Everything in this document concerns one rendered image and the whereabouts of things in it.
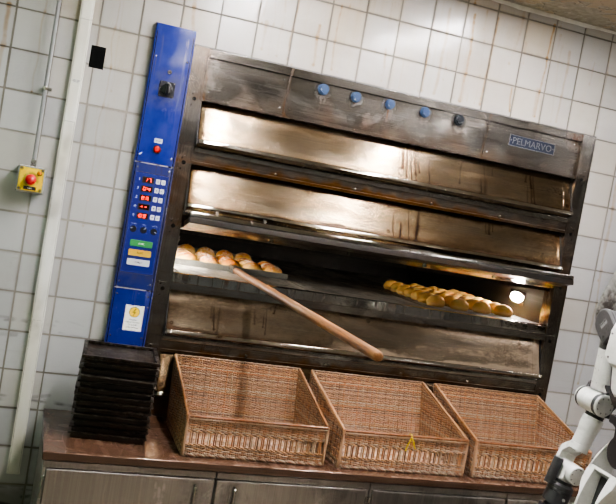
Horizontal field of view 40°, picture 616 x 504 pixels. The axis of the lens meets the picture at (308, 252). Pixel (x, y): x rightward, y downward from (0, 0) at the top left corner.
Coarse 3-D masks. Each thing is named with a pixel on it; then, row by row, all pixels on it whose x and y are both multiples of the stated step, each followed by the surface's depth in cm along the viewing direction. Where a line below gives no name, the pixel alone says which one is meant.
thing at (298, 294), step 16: (176, 272) 344; (224, 288) 349; (240, 288) 351; (256, 288) 353; (288, 288) 360; (336, 304) 365; (352, 304) 367; (368, 304) 369; (384, 304) 372; (400, 304) 377; (448, 320) 382; (464, 320) 384; (480, 320) 387; (496, 320) 389; (512, 320) 396
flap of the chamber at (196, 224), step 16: (192, 224) 331; (208, 224) 329; (224, 224) 332; (256, 240) 354; (288, 240) 344; (304, 240) 342; (320, 240) 344; (352, 256) 369; (368, 256) 364; (384, 256) 359; (400, 256) 355; (416, 256) 358; (432, 256) 361; (464, 272) 380; (480, 272) 375; (496, 272) 370; (512, 272) 372; (528, 272) 375
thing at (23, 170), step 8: (24, 168) 314; (32, 168) 315; (40, 168) 316; (24, 176) 314; (40, 176) 316; (16, 184) 314; (24, 184) 315; (40, 184) 316; (32, 192) 316; (40, 192) 317
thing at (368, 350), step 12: (240, 276) 367; (252, 276) 353; (264, 288) 327; (288, 300) 297; (300, 312) 281; (312, 312) 273; (324, 324) 258; (336, 336) 248; (348, 336) 239; (360, 348) 228; (372, 348) 223
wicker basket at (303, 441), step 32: (192, 384) 343; (224, 384) 348; (256, 384) 352; (288, 384) 357; (192, 416) 300; (224, 416) 345; (256, 416) 350; (288, 416) 354; (320, 416) 325; (192, 448) 308; (224, 448) 305; (256, 448) 308; (288, 448) 329; (320, 448) 316
